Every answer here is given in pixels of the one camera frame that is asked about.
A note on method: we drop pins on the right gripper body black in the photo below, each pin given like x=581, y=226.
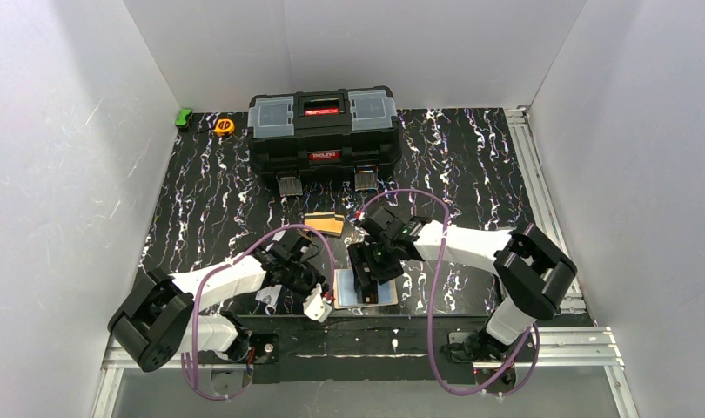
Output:
x=370, y=273

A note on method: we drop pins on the gold card stack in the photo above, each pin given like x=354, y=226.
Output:
x=327, y=223

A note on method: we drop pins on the yellow tape measure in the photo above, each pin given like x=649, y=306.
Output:
x=224, y=127

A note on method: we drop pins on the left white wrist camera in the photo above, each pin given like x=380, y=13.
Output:
x=316, y=307

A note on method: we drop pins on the black toolbox with clear lids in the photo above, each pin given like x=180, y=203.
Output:
x=344, y=135

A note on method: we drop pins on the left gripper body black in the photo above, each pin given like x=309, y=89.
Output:
x=305, y=279

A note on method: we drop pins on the green plastic object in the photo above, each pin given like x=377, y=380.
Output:
x=183, y=118

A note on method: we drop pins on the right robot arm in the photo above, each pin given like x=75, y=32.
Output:
x=534, y=271

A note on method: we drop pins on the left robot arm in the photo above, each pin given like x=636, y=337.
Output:
x=162, y=316

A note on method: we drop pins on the front aluminium rail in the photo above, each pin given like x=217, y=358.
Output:
x=370, y=350

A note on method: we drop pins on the tan card holder with sleeves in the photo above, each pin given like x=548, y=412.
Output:
x=346, y=296

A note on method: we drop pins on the white aluminium table rail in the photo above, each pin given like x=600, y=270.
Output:
x=545, y=216

